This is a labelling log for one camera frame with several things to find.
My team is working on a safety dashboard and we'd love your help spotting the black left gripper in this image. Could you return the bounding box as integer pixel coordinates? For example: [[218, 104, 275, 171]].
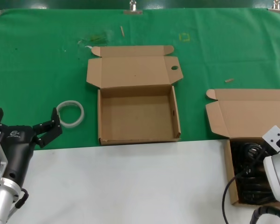
[[0, 107, 63, 187]]

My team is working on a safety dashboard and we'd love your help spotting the cardboard box with round hole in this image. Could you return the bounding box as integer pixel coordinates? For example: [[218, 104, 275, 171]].
[[86, 45, 184, 146]]

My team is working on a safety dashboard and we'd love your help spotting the open brown cardboard box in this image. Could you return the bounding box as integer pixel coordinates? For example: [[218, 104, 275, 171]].
[[205, 88, 280, 207]]

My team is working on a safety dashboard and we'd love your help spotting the clear tape roll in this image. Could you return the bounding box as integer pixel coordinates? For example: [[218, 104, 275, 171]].
[[56, 99, 85, 128]]

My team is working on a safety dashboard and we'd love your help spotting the green table cloth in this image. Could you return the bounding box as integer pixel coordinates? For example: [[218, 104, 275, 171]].
[[0, 7, 280, 152]]

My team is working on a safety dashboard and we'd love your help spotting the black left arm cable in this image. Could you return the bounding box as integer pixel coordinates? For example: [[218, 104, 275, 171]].
[[8, 188, 29, 221]]

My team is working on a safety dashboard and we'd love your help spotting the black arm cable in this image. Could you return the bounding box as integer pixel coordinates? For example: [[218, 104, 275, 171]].
[[222, 147, 270, 224], [8, 188, 29, 221]]

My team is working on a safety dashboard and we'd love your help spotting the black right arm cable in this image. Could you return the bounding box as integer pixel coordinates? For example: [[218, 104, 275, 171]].
[[222, 147, 270, 224]]

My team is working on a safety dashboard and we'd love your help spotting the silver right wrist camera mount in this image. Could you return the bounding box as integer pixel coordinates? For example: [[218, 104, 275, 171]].
[[262, 125, 280, 155]]

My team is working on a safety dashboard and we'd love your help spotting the black corrugated cable conduit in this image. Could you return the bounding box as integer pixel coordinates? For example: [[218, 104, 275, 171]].
[[250, 204, 280, 224]]

